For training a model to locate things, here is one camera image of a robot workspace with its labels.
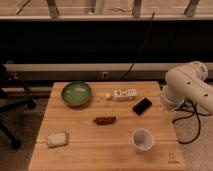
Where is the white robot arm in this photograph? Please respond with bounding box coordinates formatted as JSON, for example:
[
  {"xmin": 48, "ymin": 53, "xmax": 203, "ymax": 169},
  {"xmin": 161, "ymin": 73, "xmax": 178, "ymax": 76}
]
[{"xmin": 160, "ymin": 61, "xmax": 213, "ymax": 114}]

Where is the green ceramic bowl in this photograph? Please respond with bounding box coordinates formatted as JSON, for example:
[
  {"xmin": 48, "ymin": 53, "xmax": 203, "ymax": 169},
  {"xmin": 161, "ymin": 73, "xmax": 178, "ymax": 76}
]
[{"xmin": 61, "ymin": 81, "xmax": 92, "ymax": 107}]

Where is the black smartphone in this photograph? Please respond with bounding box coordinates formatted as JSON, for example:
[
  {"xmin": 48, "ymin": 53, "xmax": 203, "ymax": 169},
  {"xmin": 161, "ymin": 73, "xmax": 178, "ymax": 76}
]
[{"xmin": 133, "ymin": 98, "xmax": 152, "ymax": 115}]

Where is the white paper cup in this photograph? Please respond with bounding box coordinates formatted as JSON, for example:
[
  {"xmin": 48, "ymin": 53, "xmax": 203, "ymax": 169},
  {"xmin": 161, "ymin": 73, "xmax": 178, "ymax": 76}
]
[{"xmin": 132, "ymin": 128, "xmax": 155, "ymax": 151}]

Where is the white remote control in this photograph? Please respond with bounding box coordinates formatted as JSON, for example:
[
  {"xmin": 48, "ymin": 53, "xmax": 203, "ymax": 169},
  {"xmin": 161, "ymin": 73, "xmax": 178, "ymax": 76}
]
[{"xmin": 106, "ymin": 89, "xmax": 138, "ymax": 101}]

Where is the white baseboard heater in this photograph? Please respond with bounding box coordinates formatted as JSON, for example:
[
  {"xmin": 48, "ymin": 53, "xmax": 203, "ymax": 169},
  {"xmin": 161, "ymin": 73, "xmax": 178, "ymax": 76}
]
[{"xmin": 5, "ymin": 63, "xmax": 179, "ymax": 81}]

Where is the white sponge block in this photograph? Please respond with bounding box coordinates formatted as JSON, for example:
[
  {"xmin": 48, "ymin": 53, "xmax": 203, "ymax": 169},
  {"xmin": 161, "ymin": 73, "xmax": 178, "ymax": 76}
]
[{"xmin": 47, "ymin": 132, "xmax": 68, "ymax": 148}]

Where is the black office chair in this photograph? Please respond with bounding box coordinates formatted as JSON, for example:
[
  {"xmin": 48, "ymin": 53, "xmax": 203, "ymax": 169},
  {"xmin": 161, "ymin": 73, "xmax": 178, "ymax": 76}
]
[{"xmin": 0, "ymin": 64, "xmax": 36, "ymax": 149}]

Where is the white wall outlet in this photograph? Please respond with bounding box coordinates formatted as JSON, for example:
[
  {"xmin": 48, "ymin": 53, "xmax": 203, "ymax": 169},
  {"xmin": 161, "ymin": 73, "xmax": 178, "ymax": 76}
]
[{"xmin": 102, "ymin": 72, "xmax": 109, "ymax": 80}]

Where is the black hanging cable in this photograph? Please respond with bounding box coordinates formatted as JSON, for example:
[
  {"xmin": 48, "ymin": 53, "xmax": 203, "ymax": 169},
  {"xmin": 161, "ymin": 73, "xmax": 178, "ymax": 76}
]
[{"xmin": 119, "ymin": 11, "xmax": 156, "ymax": 82}]

